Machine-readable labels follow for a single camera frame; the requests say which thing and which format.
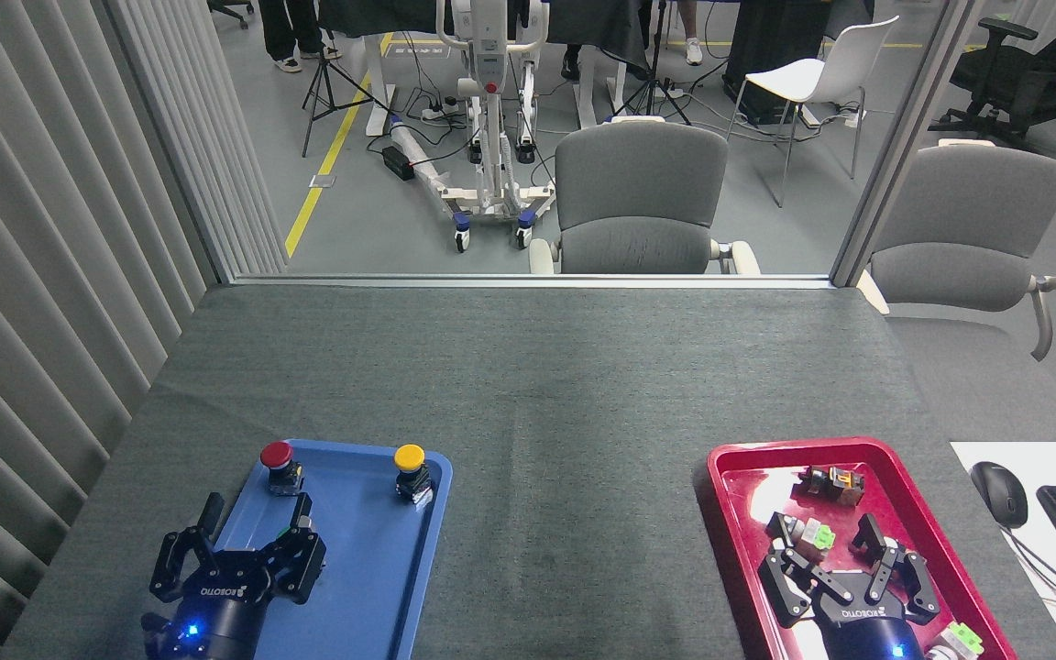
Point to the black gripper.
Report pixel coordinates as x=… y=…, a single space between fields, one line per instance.
x=216 y=610
x=863 y=628

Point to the red push button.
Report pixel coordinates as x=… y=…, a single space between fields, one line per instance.
x=277 y=455

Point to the yellow push button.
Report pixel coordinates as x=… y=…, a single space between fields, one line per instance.
x=410 y=457

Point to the blue plastic tray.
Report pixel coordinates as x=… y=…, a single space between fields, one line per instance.
x=363 y=559

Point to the red plastic tray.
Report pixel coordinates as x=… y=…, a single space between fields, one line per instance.
x=743 y=513

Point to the black computer mouse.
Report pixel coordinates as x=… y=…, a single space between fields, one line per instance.
x=1000 y=493

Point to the grey vertical blinds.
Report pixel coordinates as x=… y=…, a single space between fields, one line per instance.
x=33 y=275

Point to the grey chair with cream armrests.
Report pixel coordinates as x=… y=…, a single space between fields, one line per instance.
x=968 y=229
x=638 y=183

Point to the grey floor socket plate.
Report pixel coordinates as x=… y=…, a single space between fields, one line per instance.
x=322 y=181

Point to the black power brick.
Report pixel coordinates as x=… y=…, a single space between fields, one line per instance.
x=397 y=162

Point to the white power strip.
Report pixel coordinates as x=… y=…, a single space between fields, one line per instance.
x=439 y=110

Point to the white plastic chair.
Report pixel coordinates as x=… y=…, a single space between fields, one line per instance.
x=812 y=78

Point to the white stand on wheels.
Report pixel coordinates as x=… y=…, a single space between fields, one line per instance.
x=489 y=110

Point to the black office chair with armrests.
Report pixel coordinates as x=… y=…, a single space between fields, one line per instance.
x=1023 y=78

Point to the person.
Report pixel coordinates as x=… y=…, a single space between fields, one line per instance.
x=280 y=27

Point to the small black office chair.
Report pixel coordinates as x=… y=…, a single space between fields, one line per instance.
x=233 y=7

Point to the black table cloth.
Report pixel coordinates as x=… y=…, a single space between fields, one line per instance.
x=601 y=23

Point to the grey switch with green block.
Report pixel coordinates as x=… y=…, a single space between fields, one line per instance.
x=803 y=533

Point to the black and orange switch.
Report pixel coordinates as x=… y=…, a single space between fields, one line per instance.
x=829 y=484

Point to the white and green switch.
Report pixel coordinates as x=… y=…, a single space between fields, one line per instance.
x=957 y=639

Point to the silver table edge rail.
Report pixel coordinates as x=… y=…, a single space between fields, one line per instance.
x=537 y=280

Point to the silver post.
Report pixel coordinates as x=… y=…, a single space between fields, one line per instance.
x=904 y=137

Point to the black camera tripod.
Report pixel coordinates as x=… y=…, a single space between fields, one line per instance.
x=654 y=82

